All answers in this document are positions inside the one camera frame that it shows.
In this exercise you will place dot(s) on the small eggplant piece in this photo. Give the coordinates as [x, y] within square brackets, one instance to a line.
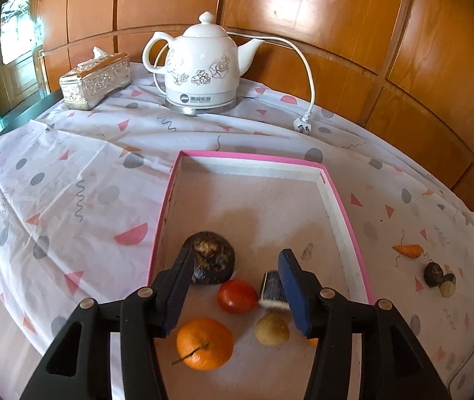
[448, 286]

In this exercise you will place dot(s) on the red tomato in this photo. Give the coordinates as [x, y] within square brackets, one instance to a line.
[237, 296]

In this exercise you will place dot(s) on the white ceramic electric kettle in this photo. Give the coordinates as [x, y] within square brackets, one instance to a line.
[309, 79]

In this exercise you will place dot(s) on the small yellow round fruit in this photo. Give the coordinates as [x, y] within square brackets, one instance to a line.
[272, 330]

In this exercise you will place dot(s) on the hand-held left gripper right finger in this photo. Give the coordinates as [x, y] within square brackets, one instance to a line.
[293, 300]

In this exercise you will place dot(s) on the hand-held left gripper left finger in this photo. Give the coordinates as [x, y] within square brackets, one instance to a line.
[176, 300]

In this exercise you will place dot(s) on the small orange carrot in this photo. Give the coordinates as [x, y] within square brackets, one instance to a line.
[409, 251]

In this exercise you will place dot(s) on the pink cardboard tray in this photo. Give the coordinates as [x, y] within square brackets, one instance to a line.
[241, 208]

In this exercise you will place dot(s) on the white floral ceramic kettle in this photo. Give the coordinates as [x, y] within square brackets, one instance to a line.
[203, 62]

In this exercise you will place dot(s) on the wooden glass door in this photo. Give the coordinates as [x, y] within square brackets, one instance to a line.
[16, 62]

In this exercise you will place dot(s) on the silver embossed tissue box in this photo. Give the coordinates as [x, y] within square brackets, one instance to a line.
[95, 79]

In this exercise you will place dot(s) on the orange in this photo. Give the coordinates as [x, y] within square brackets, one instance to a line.
[312, 341]
[203, 341]

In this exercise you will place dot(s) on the large eggplant piece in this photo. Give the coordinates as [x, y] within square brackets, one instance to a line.
[272, 289]

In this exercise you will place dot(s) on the silver kettle base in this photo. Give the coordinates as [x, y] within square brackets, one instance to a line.
[201, 109]

